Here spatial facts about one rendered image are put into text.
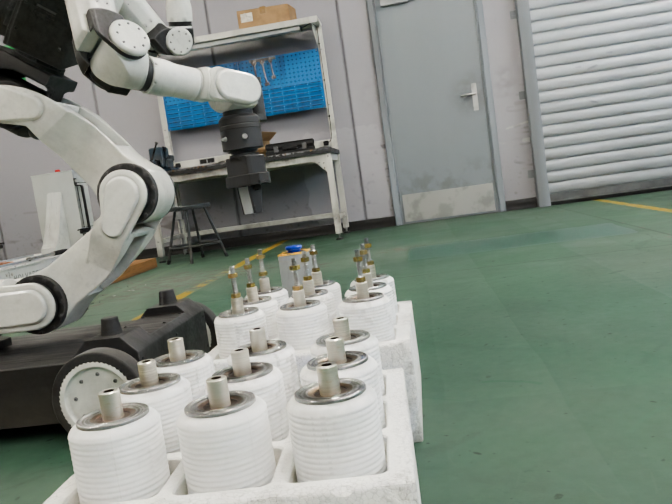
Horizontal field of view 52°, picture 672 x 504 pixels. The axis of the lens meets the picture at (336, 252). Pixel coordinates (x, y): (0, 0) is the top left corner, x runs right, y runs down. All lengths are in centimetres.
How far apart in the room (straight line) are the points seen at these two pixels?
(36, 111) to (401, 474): 127
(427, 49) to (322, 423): 585
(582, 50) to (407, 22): 154
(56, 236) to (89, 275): 316
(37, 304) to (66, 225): 326
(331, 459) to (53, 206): 437
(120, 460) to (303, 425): 19
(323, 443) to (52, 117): 119
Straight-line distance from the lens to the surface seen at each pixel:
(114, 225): 162
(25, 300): 175
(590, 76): 651
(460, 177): 635
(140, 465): 76
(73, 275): 173
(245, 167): 147
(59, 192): 499
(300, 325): 123
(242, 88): 147
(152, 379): 89
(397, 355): 120
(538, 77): 642
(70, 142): 171
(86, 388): 152
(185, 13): 207
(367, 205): 636
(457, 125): 636
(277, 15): 620
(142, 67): 139
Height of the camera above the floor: 47
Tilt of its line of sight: 6 degrees down
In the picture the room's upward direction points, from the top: 8 degrees counter-clockwise
